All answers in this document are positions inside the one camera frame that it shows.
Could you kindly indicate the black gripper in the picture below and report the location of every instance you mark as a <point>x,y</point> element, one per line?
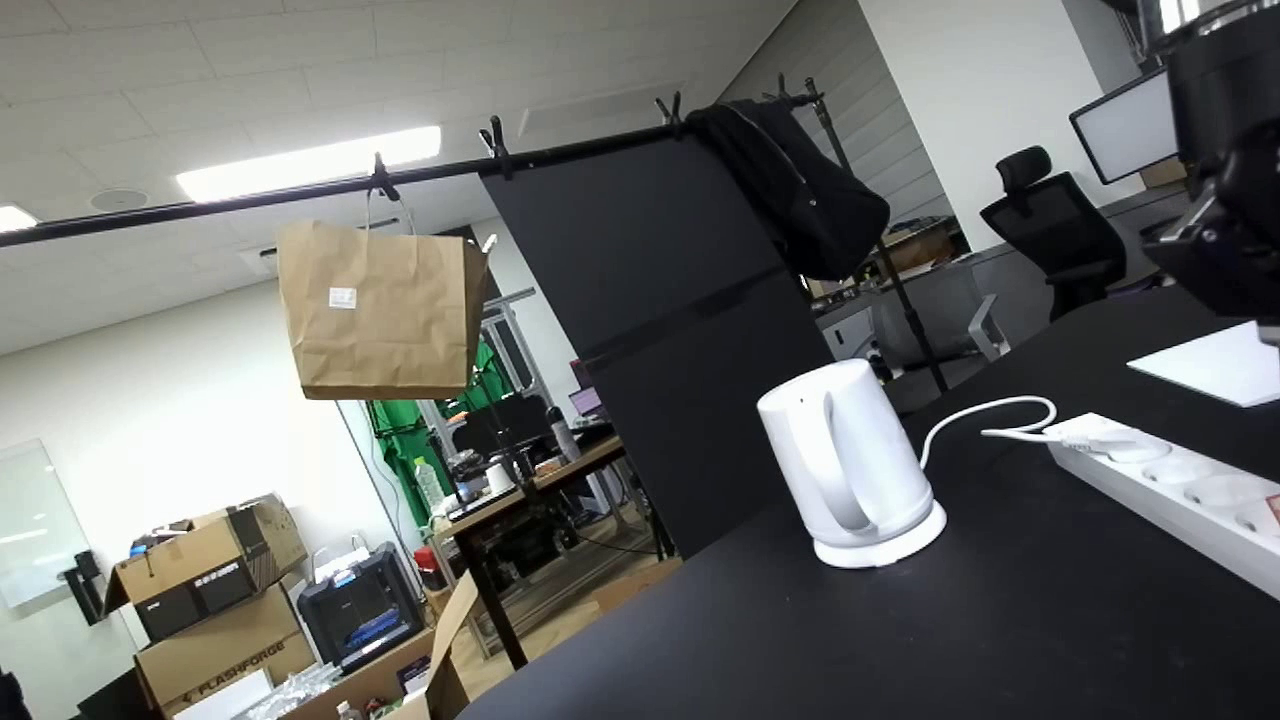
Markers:
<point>1235,226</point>

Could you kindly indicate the white power strip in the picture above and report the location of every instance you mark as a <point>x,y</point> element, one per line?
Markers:
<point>1160,487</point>

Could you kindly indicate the white flat board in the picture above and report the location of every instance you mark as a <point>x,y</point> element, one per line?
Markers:
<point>1226,360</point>

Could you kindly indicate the computer monitor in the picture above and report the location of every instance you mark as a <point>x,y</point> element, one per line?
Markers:
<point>1124,124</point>

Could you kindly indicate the black office chair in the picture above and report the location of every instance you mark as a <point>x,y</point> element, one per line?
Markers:
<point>1052,226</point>

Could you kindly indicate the black tripod stand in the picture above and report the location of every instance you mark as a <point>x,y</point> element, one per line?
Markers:
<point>885,265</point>

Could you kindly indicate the black hanging jacket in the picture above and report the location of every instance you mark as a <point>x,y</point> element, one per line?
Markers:
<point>802,185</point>

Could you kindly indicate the white electric kettle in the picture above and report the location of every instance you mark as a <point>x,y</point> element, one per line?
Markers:
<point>826,455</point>

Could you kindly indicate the black clamp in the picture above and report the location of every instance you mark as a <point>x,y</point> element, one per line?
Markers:
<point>669,111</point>
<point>496,146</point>
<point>382,179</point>

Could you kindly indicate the black backdrop cloth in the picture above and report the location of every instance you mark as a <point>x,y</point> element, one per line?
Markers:
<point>643,332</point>

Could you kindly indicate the wooden desk with black legs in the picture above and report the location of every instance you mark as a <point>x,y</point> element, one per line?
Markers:
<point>535,487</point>

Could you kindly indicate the brown paper bag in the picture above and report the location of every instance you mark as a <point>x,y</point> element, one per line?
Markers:
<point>382,312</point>

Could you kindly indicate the green cloth screen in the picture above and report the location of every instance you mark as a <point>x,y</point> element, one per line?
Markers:
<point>402,446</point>

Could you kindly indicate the ceiling light panel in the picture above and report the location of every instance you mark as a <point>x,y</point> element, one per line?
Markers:
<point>13,219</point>
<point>306,162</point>

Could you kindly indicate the open cardboard box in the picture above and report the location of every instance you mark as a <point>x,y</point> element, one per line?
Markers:
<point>402,675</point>

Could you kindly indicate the black equipment crate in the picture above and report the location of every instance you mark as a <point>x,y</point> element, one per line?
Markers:
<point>362,607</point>

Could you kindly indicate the cardboard box with black labels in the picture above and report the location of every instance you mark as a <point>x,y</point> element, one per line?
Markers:
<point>202,564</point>

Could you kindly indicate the black backdrop pole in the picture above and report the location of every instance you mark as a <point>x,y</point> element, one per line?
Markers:
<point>134,219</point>

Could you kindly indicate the plain cardboard box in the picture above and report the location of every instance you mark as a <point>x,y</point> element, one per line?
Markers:
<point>213,654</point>

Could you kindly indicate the wall whiteboard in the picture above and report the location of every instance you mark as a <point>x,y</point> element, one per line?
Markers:
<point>34,527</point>

